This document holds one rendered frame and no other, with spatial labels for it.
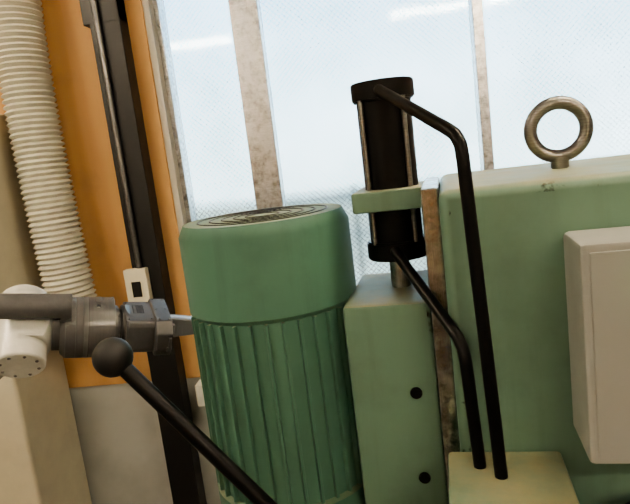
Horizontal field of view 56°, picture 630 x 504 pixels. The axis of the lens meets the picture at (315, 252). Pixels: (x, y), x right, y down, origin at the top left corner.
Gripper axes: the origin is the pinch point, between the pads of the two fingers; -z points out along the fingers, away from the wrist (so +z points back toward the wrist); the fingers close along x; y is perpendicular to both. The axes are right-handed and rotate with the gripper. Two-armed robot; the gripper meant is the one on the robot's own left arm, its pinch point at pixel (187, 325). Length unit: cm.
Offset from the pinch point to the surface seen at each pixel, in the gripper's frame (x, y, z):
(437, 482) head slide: 47.5, 4.6, -14.6
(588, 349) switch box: 59, 24, -15
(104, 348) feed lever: 37.1, 14.3, 14.7
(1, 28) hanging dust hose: -118, 42, 36
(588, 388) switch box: 59, 21, -16
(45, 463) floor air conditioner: -93, -87, 21
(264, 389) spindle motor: 38.6, 10.3, 0.3
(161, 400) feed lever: 39.6, 10.4, 10.0
